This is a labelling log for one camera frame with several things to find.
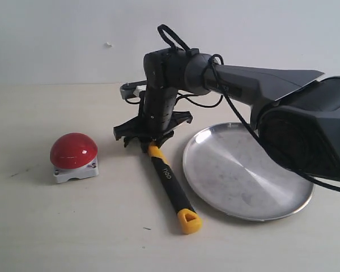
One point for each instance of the yellow black claw hammer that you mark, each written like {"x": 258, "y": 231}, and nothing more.
{"x": 189, "y": 220}

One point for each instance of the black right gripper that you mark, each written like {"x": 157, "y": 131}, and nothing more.
{"x": 165, "y": 75}

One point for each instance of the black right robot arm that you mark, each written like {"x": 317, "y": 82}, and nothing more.
{"x": 296, "y": 113}

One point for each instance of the red dome push button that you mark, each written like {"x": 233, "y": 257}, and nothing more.
{"x": 74, "y": 156}

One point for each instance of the round steel plate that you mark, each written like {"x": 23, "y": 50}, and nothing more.
{"x": 230, "y": 171}

